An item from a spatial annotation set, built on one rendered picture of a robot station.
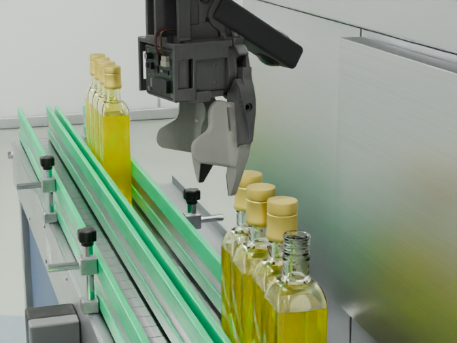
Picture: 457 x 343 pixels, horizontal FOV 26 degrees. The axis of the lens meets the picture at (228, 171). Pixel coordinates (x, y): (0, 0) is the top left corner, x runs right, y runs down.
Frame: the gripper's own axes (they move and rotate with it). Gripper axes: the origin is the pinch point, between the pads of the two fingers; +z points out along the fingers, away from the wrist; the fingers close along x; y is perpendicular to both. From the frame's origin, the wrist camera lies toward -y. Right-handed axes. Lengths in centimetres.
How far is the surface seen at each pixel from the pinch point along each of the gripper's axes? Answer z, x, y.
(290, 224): 7.9, -3.2, -10.8
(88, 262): 25, -48, -6
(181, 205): 34, -89, -46
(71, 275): 34, -65, -11
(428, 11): -15.3, 5.6, -21.0
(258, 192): 5.8, -9.5, -10.7
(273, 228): 8.4, -4.3, -9.2
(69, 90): 97, -548, -216
